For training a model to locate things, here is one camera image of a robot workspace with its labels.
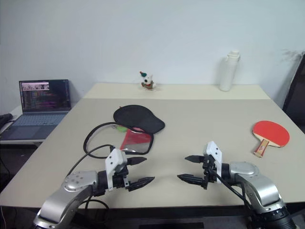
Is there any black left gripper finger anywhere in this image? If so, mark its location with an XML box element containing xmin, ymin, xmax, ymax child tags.
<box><xmin>126</xmin><ymin>156</ymin><xmax>148</xmax><ymax>167</ymax></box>
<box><xmin>128</xmin><ymin>177</ymin><xmax>156</xmax><ymax>192</ymax></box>

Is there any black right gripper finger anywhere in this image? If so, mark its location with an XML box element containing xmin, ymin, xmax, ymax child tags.
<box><xmin>177</xmin><ymin>174</ymin><xmax>205</xmax><ymax>187</ymax></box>
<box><xmin>184</xmin><ymin>155</ymin><xmax>205</xmax><ymax>164</ymax></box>

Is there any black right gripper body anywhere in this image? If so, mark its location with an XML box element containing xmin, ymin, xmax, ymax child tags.
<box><xmin>201</xmin><ymin>154</ymin><xmax>219</xmax><ymax>190</ymax></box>

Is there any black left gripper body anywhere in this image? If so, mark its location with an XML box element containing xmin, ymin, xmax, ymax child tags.
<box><xmin>112</xmin><ymin>164</ymin><xmax>132</xmax><ymax>192</ymax></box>

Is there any black and red paddle case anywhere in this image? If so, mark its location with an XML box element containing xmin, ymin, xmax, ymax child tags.
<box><xmin>83</xmin><ymin>104</ymin><xmax>166</xmax><ymax>160</ymax></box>

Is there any red table tennis paddle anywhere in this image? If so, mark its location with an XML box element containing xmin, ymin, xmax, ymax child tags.
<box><xmin>252</xmin><ymin>120</ymin><xmax>291</xmax><ymax>158</ymax></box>

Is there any white plush dog toy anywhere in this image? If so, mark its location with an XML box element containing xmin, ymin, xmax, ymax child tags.
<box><xmin>139</xmin><ymin>70</ymin><xmax>157</xmax><ymax>92</ymax></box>

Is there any white water bottle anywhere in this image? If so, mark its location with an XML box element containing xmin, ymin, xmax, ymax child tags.
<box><xmin>219</xmin><ymin>50</ymin><xmax>241</xmax><ymax>92</ymax></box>

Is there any open grey laptop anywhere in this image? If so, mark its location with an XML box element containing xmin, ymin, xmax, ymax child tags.
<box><xmin>0</xmin><ymin>79</ymin><xmax>72</xmax><ymax>141</ymax></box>

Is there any black office chair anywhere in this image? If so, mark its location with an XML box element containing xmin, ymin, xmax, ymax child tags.
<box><xmin>282</xmin><ymin>50</ymin><xmax>305</xmax><ymax>135</ymax></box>

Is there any black bag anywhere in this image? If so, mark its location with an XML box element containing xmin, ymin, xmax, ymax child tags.
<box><xmin>0</xmin><ymin>113</ymin><xmax>13</xmax><ymax>134</ymax></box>

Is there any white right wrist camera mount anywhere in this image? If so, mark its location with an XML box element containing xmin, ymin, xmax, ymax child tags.
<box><xmin>203</xmin><ymin>141</ymin><xmax>224</xmax><ymax>184</ymax></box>

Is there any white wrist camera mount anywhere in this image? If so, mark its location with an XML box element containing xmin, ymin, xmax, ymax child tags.
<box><xmin>105</xmin><ymin>148</ymin><xmax>127</xmax><ymax>191</ymax></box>
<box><xmin>203</xmin><ymin>141</ymin><xmax>224</xmax><ymax>184</ymax></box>

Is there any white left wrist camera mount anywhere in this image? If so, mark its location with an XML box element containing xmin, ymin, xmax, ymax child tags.
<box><xmin>105</xmin><ymin>148</ymin><xmax>127</xmax><ymax>191</ymax></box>

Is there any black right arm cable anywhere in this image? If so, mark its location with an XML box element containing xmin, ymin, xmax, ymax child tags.
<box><xmin>206</xmin><ymin>164</ymin><xmax>259</xmax><ymax>218</ymax></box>

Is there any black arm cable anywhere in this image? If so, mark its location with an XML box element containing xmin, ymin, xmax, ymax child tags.
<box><xmin>206</xmin><ymin>164</ymin><xmax>259</xmax><ymax>218</ymax></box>
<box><xmin>68</xmin><ymin>144</ymin><xmax>116</xmax><ymax>210</ymax></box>

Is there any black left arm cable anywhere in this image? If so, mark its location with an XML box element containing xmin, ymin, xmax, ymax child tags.
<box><xmin>68</xmin><ymin>144</ymin><xmax>116</xmax><ymax>210</ymax></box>

